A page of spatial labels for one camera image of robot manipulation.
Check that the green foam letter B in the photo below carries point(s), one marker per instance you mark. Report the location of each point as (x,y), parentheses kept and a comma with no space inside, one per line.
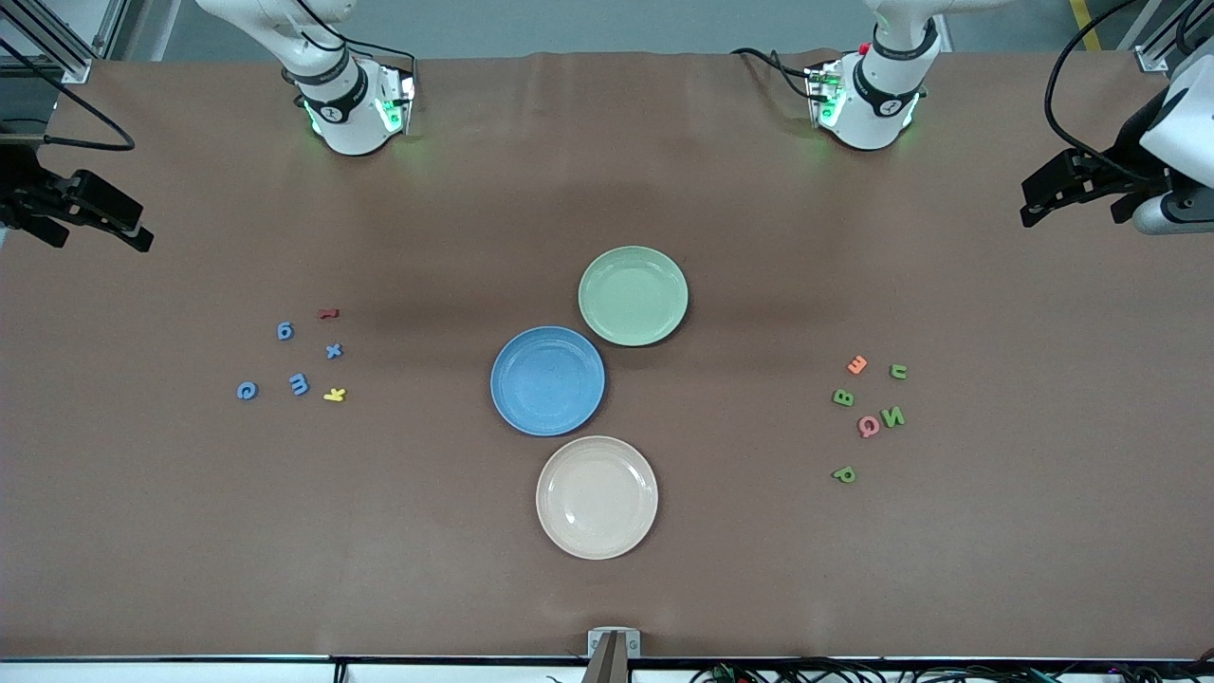
(843,397)

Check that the dark camera post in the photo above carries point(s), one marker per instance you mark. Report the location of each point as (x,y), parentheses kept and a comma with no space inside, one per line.
(607,669)

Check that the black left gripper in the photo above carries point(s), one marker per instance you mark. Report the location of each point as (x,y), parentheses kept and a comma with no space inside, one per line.
(1125,155)

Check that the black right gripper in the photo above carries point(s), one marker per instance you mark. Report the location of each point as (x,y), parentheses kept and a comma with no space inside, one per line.
(19,190)

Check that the beige plate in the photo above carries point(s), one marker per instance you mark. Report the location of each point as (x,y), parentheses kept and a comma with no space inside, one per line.
(597,497)

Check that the blue foam letter g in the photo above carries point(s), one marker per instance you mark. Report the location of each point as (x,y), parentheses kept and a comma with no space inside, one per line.
(285,330)
(247,390)

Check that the green plate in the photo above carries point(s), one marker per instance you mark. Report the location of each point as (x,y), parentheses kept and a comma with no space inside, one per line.
(633,296)

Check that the brown table cover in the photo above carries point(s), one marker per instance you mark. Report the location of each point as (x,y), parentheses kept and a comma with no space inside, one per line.
(190,569)

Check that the blue foam letter m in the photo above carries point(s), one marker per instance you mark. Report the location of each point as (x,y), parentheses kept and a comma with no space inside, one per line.
(299,384)

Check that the aluminium frame profile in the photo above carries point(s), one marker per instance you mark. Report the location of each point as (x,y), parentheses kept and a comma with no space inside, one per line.
(71,64)
(1152,59)

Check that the orange foam letter E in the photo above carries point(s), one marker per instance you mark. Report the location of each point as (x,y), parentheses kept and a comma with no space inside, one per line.
(857,364)

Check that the pink foam letter Q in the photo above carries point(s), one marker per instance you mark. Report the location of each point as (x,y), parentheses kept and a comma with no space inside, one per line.
(868,426)

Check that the green foam letter N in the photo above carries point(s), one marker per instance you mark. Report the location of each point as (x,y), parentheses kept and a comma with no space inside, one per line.
(892,416)

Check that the grey metal bracket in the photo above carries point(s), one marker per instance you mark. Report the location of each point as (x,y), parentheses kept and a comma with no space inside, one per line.
(634,645)

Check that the blue plate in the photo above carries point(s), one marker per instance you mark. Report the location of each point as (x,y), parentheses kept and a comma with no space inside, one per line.
(547,381)

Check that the green foam letter P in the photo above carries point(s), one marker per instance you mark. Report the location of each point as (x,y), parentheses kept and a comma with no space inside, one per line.
(844,474)

